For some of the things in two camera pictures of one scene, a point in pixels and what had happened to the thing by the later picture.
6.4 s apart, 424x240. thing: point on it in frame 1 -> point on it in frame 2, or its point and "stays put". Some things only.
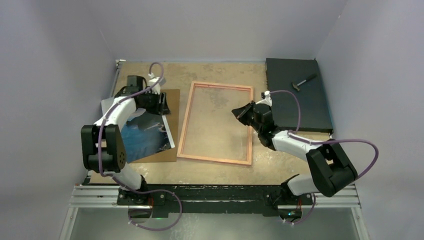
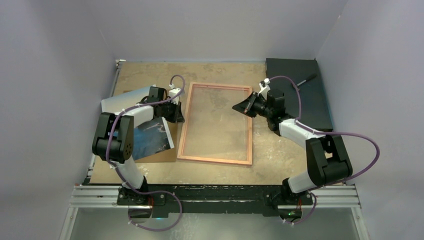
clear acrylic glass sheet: x=211 y=129 stays put
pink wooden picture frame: x=192 y=89 stays put
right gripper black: x=241 y=113 -> x=245 y=105
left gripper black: x=160 y=107 -> x=177 y=117
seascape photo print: x=145 y=133 stays put
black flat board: x=299 y=97 stays put
